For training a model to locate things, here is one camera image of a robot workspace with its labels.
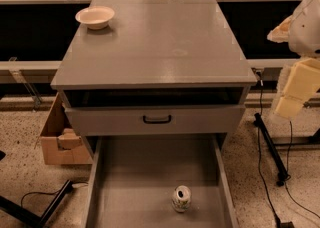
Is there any green white 7up can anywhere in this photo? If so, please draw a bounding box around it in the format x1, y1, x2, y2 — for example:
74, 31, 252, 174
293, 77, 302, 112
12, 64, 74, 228
171, 185, 192, 213

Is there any metal bracket left wall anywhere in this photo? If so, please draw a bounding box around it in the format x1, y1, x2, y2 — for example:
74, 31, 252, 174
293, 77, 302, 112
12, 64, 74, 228
9, 57, 42, 111

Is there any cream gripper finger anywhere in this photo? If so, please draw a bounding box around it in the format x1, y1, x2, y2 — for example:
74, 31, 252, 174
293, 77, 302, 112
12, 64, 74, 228
274, 58, 320, 120

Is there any grey top drawer front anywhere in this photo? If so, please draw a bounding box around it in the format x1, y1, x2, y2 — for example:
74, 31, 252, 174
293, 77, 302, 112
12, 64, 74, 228
66, 105, 245, 136

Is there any black drawer handle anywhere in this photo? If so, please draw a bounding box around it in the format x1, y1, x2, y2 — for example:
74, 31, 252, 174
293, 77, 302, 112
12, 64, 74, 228
142, 115, 172, 125

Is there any black cable right floor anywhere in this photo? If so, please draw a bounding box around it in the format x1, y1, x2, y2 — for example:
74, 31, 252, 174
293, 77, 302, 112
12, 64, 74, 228
255, 68, 320, 228

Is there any black cable floor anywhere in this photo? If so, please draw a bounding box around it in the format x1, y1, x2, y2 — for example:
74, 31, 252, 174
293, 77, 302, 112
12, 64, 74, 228
20, 181, 88, 208
255, 68, 320, 228

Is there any black stand leg left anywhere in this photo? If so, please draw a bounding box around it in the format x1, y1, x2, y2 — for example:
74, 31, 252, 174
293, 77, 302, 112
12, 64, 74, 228
0, 180, 73, 228

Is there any black cable left floor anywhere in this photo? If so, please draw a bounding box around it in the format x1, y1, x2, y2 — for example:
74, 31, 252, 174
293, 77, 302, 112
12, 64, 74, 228
20, 181, 88, 208

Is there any brown cardboard box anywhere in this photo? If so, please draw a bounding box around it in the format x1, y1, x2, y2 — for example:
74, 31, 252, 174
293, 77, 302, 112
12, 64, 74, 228
40, 95, 92, 165

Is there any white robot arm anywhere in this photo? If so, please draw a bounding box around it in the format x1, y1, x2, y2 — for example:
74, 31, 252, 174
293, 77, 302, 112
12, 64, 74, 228
267, 0, 320, 120

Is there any cream ceramic bowl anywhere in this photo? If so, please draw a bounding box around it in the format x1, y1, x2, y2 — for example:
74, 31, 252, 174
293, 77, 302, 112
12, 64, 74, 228
75, 6, 115, 30

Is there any grey drawer cabinet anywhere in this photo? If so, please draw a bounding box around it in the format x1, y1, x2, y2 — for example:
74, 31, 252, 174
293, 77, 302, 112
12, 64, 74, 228
52, 0, 256, 152

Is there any black stand leg right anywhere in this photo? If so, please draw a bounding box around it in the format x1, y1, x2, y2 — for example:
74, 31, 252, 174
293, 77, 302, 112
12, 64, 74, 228
254, 113, 289, 186

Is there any black stand leg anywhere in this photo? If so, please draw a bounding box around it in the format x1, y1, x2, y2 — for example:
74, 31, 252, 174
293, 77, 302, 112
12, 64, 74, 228
0, 180, 73, 228
254, 113, 289, 186

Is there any grey open middle drawer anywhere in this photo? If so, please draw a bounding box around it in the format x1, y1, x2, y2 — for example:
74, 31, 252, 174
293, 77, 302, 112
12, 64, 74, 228
81, 135, 239, 228

